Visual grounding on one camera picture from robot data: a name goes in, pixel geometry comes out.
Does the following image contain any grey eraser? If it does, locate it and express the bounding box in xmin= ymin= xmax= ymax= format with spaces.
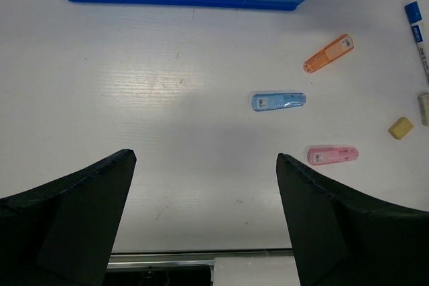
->
xmin=418 ymin=92 xmax=429 ymax=126

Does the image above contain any yellow eraser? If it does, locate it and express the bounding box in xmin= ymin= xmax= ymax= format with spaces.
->
xmin=388 ymin=117 xmax=414 ymax=140

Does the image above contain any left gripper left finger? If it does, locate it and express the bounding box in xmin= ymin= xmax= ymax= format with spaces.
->
xmin=1 ymin=149 xmax=137 ymax=285

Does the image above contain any orange correction tape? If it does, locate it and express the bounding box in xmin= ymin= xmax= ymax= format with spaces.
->
xmin=303 ymin=34 xmax=355 ymax=74

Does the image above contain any pink correction tape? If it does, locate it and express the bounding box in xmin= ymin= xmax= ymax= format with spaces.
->
xmin=307 ymin=146 xmax=359 ymax=165

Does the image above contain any blue white marker pen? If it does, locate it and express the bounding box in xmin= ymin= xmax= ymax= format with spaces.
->
xmin=404 ymin=1 xmax=428 ymax=80

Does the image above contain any blue correction tape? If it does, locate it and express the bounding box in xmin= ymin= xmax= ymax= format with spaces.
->
xmin=251 ymin=92 xmax=306 ymax=112

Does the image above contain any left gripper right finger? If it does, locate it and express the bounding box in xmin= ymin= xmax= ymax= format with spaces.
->
xmin=276 ymin=154 xmax=428 ymax=285

